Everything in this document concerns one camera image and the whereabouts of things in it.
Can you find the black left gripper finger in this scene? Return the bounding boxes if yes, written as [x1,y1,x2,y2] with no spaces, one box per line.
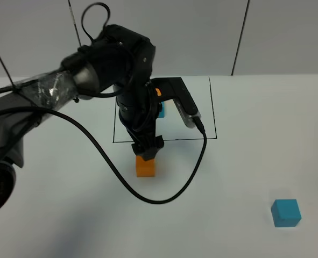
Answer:
[144,135,164,161]
[131,143,145,156]

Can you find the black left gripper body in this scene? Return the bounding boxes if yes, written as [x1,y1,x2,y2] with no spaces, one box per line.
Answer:
[115,80,158,147]

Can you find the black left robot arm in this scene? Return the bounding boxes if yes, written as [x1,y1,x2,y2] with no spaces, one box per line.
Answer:
[0,25,164,208]

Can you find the blue template cube block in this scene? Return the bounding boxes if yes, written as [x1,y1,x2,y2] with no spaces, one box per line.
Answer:
[158,102,165,118]

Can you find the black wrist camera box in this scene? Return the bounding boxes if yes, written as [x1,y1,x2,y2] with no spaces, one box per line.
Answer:
[152,77,205,132]

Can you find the black camera cable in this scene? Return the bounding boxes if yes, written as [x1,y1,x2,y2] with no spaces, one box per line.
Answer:
[0,106,208,204]

